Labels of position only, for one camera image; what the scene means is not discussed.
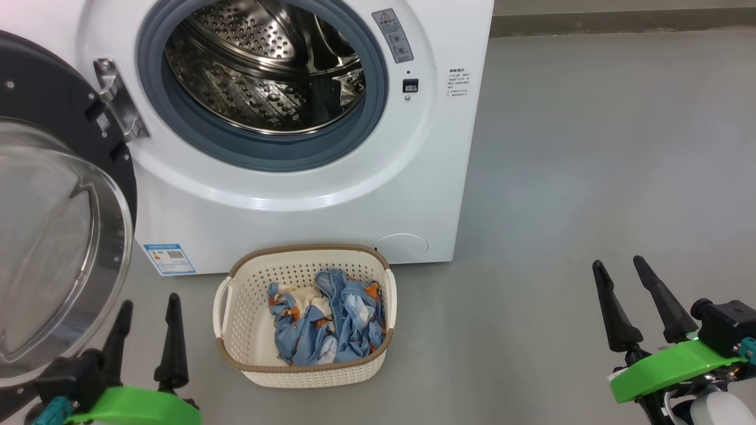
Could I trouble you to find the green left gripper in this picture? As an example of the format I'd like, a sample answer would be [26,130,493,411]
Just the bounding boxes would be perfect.
[65,293,201,425]

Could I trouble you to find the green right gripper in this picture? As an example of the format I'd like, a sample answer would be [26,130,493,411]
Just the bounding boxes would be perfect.
[592,255,746,425]

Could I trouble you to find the black-rimmed glass washer door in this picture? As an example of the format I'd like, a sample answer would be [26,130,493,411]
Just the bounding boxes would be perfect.
[0,30,139,423]

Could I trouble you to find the cream garment with black print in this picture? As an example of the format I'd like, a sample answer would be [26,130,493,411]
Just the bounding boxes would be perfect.
[282,286,334,319]

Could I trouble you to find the blue patterned garment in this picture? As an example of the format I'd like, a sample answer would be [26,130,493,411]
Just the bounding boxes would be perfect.
[267,269,387,367]

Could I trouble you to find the white front-load washing machine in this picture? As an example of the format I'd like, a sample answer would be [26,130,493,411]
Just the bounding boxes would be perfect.
[0,0,496,277]

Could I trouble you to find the metal door hinge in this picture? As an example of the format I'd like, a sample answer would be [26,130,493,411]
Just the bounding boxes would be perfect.
[93,58,149,142]

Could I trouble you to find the stainless steel washing machine drum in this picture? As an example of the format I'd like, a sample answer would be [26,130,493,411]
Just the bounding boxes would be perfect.
[164,0,367,135]

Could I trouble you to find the blue energy label sticker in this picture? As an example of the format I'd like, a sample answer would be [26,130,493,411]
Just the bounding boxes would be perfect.
[144,243,196,276]

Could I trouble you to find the cream basket with brown rim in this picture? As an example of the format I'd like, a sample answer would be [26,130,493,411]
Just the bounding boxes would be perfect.
[213,244,397,389]

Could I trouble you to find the round white filter cover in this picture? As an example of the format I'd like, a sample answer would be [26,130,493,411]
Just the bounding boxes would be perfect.
[373,233,429,263]

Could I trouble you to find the small black text sticker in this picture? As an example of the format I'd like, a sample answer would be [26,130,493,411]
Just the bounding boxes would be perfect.
[447,67,471,97]

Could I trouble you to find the grey warning sticker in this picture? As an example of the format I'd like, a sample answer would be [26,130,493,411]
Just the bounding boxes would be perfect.
[372,8,415,64]

